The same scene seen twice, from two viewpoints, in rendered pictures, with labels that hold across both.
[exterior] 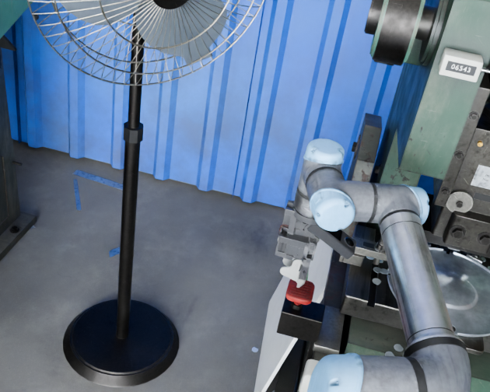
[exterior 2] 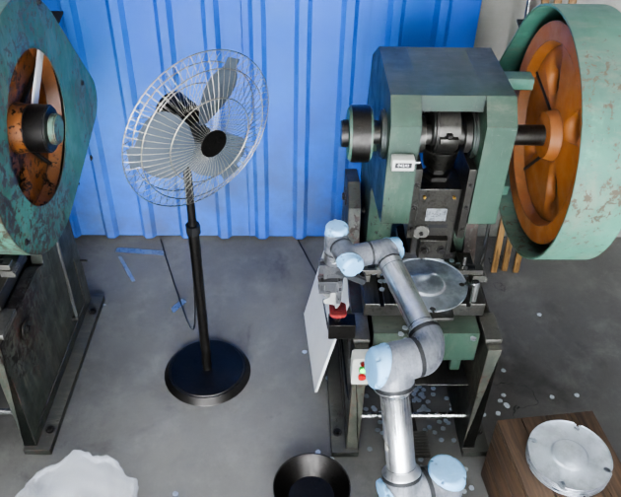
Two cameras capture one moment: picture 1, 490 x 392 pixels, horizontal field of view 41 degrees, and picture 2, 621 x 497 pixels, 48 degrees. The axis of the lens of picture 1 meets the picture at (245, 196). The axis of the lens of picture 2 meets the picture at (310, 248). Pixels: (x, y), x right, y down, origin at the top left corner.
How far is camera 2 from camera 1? 1.00 m
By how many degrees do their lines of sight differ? 9
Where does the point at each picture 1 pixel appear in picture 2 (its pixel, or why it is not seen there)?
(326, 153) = (338, 231)
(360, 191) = (364, 249)
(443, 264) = (420, 268)
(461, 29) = (398, 142)
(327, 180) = (343, 248)
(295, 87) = (281, 145)
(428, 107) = (389, 186)
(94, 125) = (123, 208)
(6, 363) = (132, 410)
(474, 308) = (445, 292)
